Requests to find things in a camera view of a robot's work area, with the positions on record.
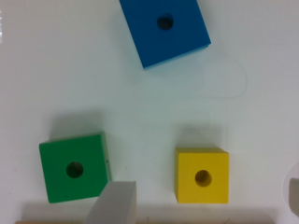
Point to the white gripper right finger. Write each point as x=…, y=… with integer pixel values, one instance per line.
x=294, y=195

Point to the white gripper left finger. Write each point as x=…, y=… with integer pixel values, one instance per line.
x=115, y=205

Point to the yellow block with hole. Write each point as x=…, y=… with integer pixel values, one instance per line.
x=201, y=175

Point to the green block with hole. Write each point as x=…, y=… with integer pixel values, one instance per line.
x=76, y=167

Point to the blue block with hole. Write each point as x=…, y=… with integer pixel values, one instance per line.
x=165, y=29

